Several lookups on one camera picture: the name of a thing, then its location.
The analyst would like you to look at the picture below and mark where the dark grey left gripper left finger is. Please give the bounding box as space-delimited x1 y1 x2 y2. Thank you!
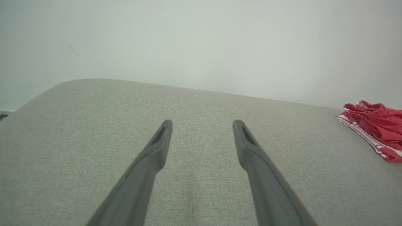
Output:
86 119 173 226

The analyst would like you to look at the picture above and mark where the red and white Bulls jersey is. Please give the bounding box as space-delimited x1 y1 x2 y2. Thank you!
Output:
337 112 402 163

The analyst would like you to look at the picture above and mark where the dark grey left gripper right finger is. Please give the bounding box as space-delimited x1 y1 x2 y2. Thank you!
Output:
232 119 318 226

